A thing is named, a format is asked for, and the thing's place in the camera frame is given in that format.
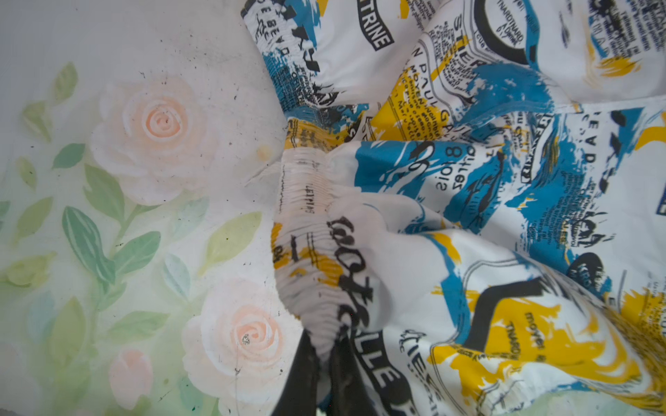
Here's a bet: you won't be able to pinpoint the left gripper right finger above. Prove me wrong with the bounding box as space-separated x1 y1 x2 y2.
327 337 376 416

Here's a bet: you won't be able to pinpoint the printed white blue yellow shorts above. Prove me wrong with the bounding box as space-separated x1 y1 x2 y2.
241 1 665 415

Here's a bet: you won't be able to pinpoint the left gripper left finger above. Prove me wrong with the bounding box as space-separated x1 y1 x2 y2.
272 330 319 416

